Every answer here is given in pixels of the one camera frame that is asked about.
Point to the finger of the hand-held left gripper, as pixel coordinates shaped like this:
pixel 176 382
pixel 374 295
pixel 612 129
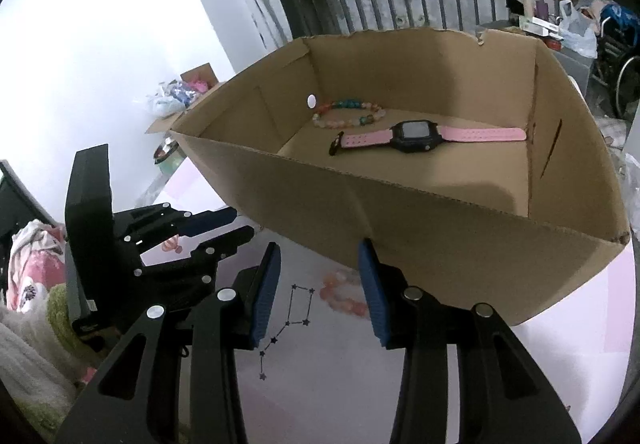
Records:
pixel 220 244
pixel 210 219

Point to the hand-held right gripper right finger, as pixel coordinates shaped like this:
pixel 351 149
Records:
pixel 372 294

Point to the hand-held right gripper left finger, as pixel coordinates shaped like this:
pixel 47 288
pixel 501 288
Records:
pixel 265 294

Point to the brown cardboard box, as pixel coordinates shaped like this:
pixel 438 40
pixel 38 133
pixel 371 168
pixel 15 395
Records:
pixel 450 249

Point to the pink floral cloth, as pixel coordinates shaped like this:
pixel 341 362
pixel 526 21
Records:
pixel 35 264

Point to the black flat panel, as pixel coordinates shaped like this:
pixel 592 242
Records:
pixel 20 209

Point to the pink balloon print tablecloth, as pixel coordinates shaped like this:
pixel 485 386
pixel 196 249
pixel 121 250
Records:
pixel 325 374

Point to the plastic bag of clutter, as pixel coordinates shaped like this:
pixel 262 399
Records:
pixel 170 96

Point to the small cardboard box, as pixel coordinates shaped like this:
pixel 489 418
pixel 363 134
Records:
pixel 202 73

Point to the grey cabinet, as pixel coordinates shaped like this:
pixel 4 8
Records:
pixel 575 71

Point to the white flat box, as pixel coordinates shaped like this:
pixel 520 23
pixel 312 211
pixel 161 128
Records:
pixel 542 26

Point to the wheelchair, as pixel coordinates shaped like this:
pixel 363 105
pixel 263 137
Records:
pixel 607 63

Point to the white plastic bag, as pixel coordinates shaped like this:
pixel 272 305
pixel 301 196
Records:
pixel 577 36

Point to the small purple container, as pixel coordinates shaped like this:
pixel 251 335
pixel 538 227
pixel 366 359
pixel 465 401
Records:
pixel 541 7

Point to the blue cloth bundle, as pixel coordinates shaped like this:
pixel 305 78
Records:
pixel 622 16

